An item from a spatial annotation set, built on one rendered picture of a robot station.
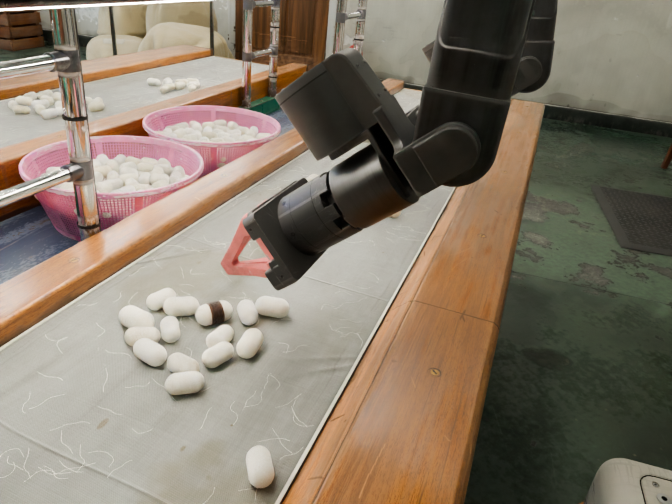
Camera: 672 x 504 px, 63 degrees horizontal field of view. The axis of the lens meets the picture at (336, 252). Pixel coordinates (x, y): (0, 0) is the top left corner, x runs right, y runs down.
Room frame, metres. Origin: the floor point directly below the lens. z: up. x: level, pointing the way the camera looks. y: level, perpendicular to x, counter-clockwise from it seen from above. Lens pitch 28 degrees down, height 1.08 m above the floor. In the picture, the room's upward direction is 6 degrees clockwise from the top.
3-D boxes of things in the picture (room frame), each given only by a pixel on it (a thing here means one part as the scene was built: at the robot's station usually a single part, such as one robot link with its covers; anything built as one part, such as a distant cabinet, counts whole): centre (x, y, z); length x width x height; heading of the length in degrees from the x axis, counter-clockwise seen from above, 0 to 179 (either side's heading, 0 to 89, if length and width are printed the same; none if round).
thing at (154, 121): (1.08, 0.27, 0.72); 0.27 x 0.27 x 0.10
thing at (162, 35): (3.78, 1.16, 0.40); 0.74 x 0.56 x 0.38; 168
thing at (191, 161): (0.81, 0.36, 0.72); 0.27 x 0.27 x 0.10
